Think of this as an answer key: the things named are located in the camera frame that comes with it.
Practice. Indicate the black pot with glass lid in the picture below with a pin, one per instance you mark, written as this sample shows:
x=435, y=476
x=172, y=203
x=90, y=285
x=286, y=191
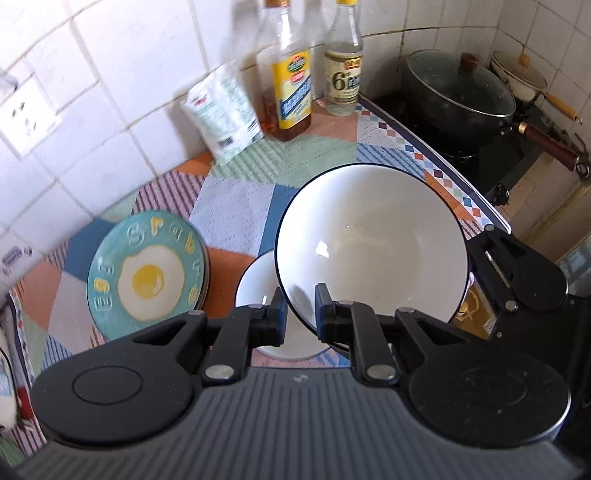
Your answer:
x=471, y=106

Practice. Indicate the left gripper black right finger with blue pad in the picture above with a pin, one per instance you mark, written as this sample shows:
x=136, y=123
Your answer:
x=356, y=325

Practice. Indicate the cream enamel saucepan wooden handle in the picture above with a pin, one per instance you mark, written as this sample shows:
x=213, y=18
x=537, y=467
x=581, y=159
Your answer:
x=526, y=82

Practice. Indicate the colourful patchwork table mat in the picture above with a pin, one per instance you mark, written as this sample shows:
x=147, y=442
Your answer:
x=237, y=207

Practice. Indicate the teal fried egg plate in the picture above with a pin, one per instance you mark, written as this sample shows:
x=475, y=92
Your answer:
x=151, y=266

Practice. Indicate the black gas stove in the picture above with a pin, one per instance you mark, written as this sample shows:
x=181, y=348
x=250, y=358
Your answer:
x=490, y=153

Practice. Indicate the white green seasoning bag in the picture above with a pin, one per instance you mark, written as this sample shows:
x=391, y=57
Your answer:
x=223, y=114

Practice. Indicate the red striped cloth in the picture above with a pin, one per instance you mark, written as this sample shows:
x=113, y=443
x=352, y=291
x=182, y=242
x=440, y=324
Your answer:
x=18, y=421

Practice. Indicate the yellow label oil bottle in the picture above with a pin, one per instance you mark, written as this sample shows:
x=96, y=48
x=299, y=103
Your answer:
x=283, y=61

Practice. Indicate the clear vinegar bottle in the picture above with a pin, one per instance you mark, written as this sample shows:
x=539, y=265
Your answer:
x=343, y=60

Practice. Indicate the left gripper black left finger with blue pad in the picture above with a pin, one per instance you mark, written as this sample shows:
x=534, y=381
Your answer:
x=238, y=334

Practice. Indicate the white wall power socket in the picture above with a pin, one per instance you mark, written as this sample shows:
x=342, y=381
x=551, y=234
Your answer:
x=28, y=117

